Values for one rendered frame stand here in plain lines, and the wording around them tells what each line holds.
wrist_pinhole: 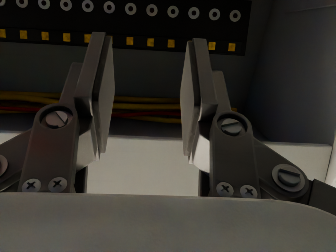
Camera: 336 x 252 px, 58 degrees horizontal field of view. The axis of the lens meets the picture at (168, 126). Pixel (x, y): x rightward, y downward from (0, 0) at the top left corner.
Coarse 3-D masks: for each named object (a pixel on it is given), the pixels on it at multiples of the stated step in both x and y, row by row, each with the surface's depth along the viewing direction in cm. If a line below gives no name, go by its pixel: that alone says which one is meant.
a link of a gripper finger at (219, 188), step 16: (224, 112) 9; (224, 128) 9; (240, 128) 9; (224, 144) 9; (240, 144) 9; (224, 160) 8; (240, 160) 8; (208, 176) 10; (224, 176) 8; (240, 176) 8; (256, 176) 8; (208, 192) 10; (224, 192) 7; (240, 192) 8; (256, 192) 8
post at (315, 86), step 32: (288, 32) 28; (320, 32) 23; (256, 64) 37; (288, 64) 28; (320, 64) 23; (256, 96) 36; (288, 96) 28; (320, 96) 23; (288, 128) 28; (320, 128) 22
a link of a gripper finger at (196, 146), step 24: (192, 48) 12; (192, 72) 11; (216, 72) 12; (192, 96) 10; (216, 96) 10; (192, 120) 10; (192, 144) 11; (264, 144) 9; (264, 168) 9; (288, 168) 9; (288, 192) 8
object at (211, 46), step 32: (32, 0) 29; (96, 0) 29; (128, 0) 29; (160, 0) 29; (192, 0) 29; (224, 0) 30; (0, 32) 29; (32, 32) 29; (64, 32) 30; (128, 32) 30; (160, 32) 30; (192, 32) 30; (224, 32) 30
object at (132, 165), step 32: (0, 96) 31; (32, 96) 31; (128, 96) 35; (0, 128) 30; (128, 128) 33; (160, 128) 33; (256, 128) 35; (128, 160) 20; (160, 160) 20; (320, 160) 21; (96, 192) 21; (128, 192) 21; (160, 192) 21; (192, 192) 21
